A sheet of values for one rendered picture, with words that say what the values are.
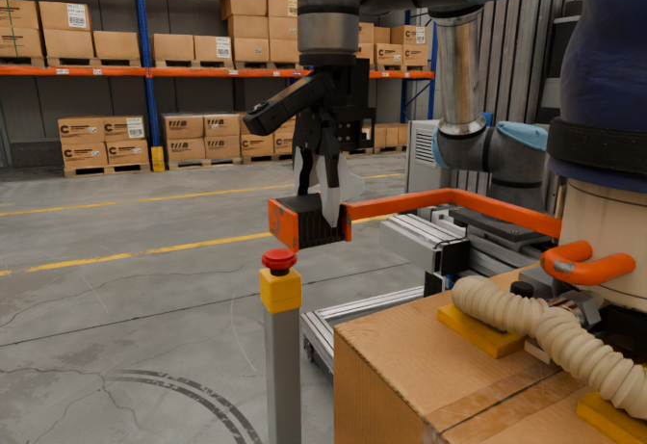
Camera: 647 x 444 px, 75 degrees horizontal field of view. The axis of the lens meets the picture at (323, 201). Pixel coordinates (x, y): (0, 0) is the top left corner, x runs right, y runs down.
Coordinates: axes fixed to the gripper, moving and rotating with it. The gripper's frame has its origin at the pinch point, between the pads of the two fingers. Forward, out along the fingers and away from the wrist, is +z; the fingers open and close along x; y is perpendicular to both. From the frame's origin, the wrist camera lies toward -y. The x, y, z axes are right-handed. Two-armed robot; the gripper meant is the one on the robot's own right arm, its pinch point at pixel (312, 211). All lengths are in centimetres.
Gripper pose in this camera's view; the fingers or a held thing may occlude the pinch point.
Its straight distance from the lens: 57.0
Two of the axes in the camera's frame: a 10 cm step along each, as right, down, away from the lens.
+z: 0.0, 9.6, 2.8
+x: -4.6, -2.5, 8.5
